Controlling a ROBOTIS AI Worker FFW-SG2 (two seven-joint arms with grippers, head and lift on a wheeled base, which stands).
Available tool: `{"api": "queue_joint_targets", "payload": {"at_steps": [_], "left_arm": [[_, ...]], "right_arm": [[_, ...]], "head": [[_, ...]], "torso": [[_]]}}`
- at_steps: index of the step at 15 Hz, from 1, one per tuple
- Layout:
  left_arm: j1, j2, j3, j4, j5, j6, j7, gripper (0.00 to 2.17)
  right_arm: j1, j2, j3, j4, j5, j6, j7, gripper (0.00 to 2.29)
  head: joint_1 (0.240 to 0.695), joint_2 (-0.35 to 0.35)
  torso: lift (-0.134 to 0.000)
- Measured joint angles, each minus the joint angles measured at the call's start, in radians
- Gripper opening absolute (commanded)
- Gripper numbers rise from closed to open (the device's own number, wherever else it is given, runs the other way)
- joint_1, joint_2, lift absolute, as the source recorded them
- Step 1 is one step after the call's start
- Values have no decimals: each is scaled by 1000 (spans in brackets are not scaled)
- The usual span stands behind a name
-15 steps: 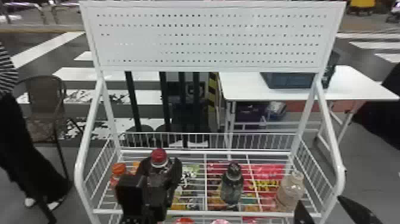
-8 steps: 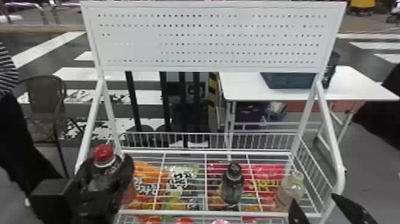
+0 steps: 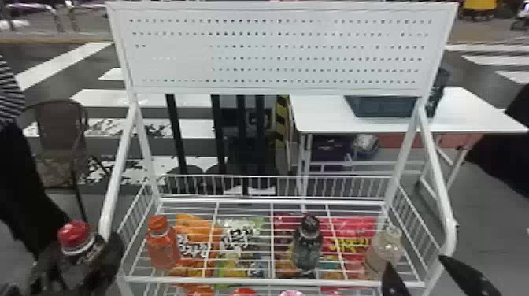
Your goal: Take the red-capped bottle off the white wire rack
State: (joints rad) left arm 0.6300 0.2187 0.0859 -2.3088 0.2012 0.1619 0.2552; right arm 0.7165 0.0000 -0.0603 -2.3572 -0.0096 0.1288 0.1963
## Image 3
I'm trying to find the orange snack packet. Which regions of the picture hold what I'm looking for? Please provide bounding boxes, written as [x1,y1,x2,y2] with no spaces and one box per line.
[168,212,226,296]

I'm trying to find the white side table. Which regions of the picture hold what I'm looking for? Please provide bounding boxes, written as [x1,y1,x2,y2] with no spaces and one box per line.
[288,86,529,202]

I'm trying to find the orange bottle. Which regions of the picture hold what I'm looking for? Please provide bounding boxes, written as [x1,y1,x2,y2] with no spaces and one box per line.
[146,214,182,271]

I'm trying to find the beige bottle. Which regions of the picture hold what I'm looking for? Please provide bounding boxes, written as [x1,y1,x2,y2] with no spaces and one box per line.
[362,224,404,281]

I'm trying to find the dark bottle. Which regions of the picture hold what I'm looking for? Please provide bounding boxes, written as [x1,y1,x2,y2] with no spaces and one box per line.
[290,213,324,272]

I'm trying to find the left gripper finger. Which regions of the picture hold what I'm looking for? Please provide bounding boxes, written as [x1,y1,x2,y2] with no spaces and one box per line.
[28,244,66,296]
[79,230,126,296]

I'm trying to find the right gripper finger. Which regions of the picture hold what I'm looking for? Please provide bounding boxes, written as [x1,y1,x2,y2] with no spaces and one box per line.
[381,261,413,296]
[438,254,504,296]

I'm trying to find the blue tray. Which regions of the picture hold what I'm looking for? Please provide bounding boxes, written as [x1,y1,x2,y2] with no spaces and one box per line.
[344,95,420,119]

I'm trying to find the red snack packet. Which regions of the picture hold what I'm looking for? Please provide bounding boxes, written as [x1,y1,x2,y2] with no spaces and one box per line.
[272,213,378,292]

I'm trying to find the red cap bottle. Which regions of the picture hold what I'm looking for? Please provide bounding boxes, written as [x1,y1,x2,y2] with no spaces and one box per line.
[57,220,106,291]

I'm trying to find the brown chair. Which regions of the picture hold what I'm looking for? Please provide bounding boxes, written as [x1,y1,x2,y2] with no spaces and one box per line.
[17,98,112,223]

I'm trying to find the yellow black striped post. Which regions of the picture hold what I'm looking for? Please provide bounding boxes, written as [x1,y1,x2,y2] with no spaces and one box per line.
[274,95,291,143]

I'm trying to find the white wire rack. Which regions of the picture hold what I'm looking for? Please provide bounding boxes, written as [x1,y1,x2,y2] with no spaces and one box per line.
[98,0,461,296]

